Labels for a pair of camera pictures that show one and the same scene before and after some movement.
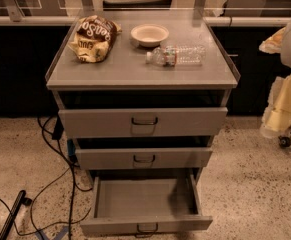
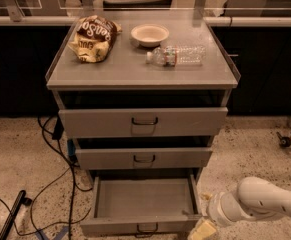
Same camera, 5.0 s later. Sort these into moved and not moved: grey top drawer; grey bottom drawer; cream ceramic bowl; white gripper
Moved: white gripper
Not moved: grey bottom drawer; grey top drawer; cream ceramic bowl
